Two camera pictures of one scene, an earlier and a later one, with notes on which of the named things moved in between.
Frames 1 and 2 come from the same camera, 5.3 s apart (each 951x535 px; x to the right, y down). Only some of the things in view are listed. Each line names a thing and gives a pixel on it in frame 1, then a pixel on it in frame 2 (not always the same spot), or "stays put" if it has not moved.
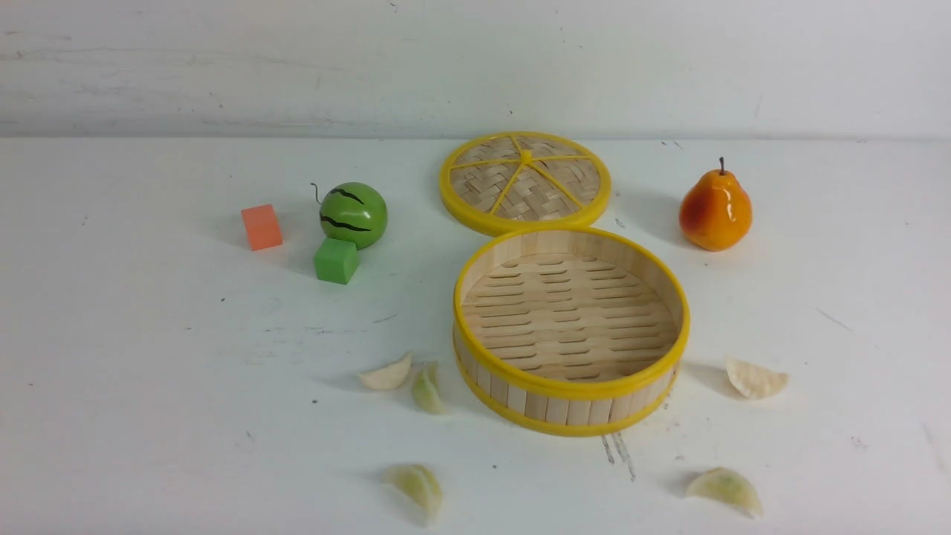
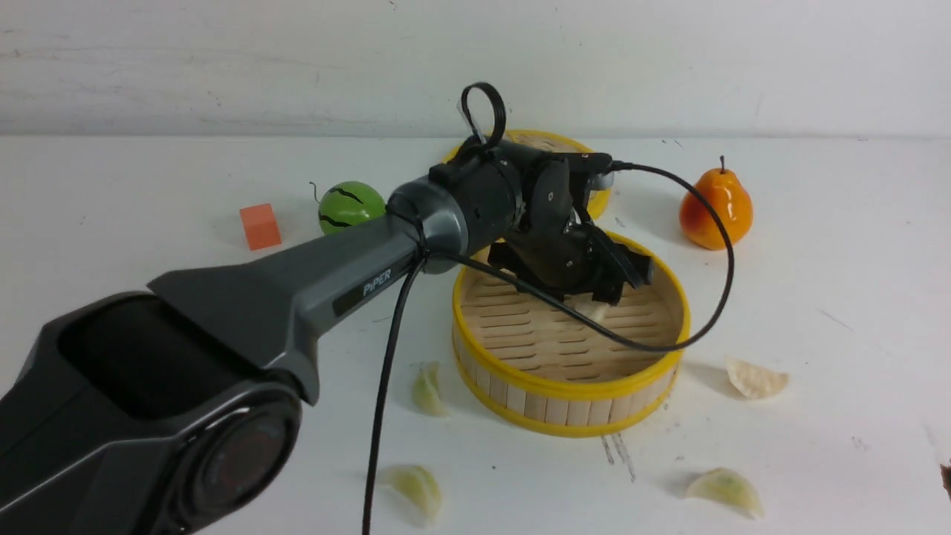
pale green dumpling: (421, 485) stays put
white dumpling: (754, 382) stays put
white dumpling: (390, 376) to (584, 303)
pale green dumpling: (726, 484) stays put
